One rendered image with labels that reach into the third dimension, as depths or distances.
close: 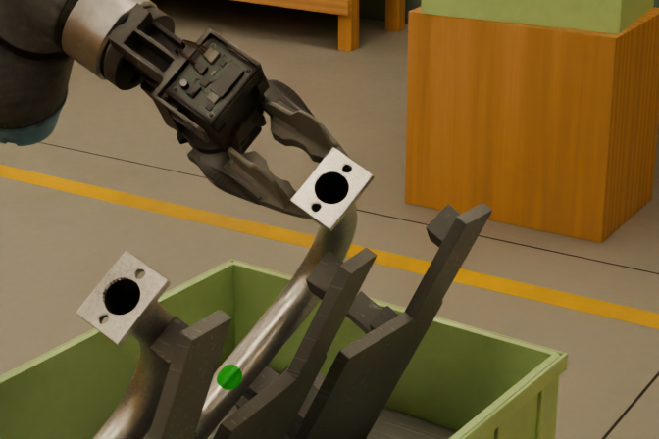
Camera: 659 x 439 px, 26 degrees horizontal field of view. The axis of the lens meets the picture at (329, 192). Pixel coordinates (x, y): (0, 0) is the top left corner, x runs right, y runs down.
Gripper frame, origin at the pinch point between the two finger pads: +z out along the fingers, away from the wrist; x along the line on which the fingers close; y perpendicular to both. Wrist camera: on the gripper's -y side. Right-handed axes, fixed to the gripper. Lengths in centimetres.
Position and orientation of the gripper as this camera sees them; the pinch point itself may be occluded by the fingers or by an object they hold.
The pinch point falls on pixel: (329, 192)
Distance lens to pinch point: 111.9
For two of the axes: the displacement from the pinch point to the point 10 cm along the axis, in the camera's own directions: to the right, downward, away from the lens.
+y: -0.9, -3.2, -9.4
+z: 7.8, 5.6, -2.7
